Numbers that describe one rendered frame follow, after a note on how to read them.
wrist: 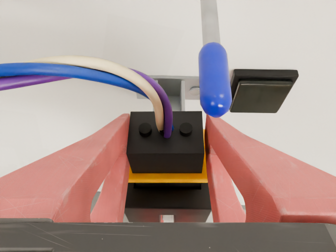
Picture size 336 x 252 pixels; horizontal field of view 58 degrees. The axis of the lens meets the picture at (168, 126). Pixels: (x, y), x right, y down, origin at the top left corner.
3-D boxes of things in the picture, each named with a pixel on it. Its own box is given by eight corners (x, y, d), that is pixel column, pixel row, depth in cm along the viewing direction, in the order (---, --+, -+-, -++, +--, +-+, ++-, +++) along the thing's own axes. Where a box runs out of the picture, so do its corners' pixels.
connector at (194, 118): (142, 161, 17) (139, 196, 15) (129, 107, 13) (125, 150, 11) (197, 161, 16) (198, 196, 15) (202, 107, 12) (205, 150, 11)
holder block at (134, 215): (137, 170, 21) (132, 231, 19) (128, 130, 16) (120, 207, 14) (198, 171, 21) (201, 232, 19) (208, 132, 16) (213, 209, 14)
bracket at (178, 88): (137, 96, 22) (131, 161, 19) (134, 74, 20) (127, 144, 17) (201, 97, 22) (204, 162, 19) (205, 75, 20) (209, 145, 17)
